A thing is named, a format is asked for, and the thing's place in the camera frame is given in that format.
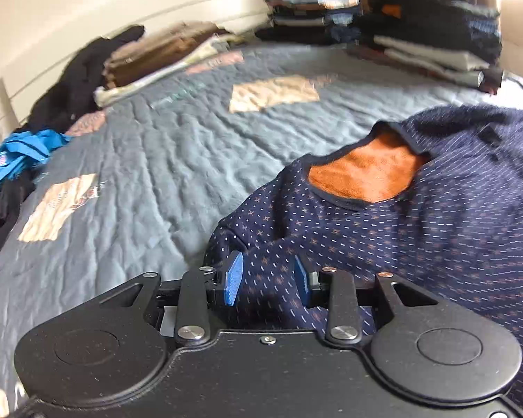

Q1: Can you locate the blue jacket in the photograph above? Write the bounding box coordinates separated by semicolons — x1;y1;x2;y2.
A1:
0;128;73;214

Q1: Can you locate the black crumpled garment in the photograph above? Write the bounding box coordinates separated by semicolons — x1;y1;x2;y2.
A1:
0;178;38;271

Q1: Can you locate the white headboard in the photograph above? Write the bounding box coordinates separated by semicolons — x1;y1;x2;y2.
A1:
0;0;288;127

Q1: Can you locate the navy dotted top orange lining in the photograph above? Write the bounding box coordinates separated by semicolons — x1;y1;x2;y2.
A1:
205;104;523;418

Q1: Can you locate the tall stack of folded clothes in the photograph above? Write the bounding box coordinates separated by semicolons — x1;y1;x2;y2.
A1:
346;0;504;94

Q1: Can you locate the stack of folded brown clothes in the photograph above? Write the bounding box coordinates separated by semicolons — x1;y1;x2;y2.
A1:
93;21;245;107

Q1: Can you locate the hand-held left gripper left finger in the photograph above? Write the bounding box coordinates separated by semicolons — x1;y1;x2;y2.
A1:
98;251;245;346

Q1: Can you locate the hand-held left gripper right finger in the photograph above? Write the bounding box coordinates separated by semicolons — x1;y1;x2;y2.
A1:
293;254;442;346

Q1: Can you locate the black coat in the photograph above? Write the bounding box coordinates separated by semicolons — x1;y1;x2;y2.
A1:
26;25;146;133

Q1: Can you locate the low stack of folded clothes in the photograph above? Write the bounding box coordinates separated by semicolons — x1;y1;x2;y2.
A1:
255;0;362;45

